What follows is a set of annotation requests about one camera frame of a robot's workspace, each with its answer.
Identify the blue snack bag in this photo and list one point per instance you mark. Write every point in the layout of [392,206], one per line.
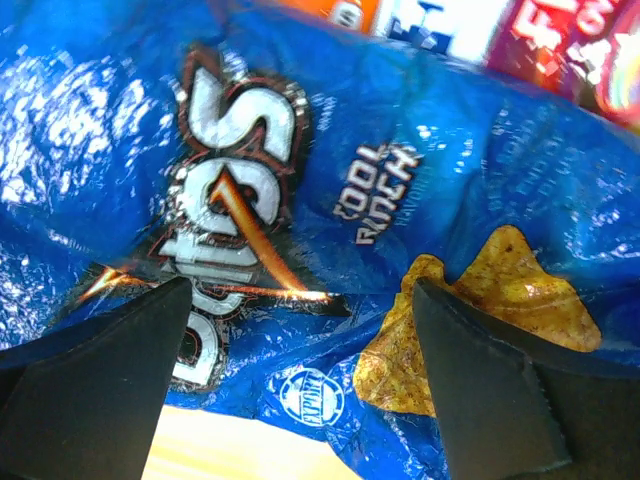
[303,178]

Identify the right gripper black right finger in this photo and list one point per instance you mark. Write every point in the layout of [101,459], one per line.
[511,405]

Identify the orange Fox's candy bag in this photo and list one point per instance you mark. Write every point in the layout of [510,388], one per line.
[584,51]

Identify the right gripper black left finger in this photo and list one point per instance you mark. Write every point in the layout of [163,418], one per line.
[84,401]

